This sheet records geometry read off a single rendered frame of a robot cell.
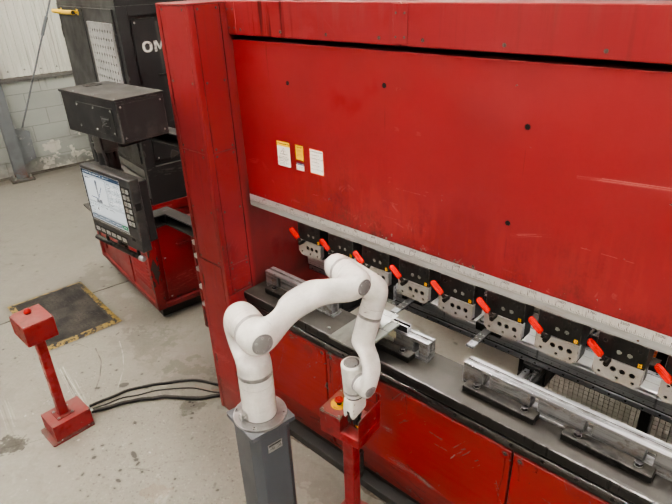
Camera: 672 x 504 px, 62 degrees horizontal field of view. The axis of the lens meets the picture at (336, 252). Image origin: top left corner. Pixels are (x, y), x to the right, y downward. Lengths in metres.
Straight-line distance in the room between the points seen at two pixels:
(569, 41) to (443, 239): 0.81
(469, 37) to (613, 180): 0.61
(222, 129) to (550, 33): 1.55
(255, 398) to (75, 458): 1.86
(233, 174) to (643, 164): 1.81
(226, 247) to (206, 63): 0.89
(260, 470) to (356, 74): 1.49
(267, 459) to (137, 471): 1.44
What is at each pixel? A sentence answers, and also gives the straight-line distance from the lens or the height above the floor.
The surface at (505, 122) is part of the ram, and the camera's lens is 1.89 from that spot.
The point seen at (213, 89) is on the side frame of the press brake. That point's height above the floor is 1.94.
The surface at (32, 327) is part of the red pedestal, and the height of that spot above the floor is 0.79.
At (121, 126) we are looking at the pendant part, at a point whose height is 1.83.
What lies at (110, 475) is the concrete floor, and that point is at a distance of 3.49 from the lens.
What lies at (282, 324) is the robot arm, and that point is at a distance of 1.83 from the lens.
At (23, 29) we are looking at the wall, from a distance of 8.72.
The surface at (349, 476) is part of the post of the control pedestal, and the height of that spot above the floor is 0.40.
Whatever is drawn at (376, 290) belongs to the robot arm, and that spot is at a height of 1.37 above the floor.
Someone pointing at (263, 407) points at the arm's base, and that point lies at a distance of 2.00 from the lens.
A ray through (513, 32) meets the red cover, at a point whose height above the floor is 2.22.
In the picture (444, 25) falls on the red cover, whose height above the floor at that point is 2.23.
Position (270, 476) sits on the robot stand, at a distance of 2.19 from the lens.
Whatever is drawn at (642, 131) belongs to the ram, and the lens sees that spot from 1.74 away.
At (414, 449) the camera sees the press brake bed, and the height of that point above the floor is 0.49.
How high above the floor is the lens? 2.40
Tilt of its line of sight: 27 degrees down
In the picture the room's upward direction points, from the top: 2 degrees counter-clockwise
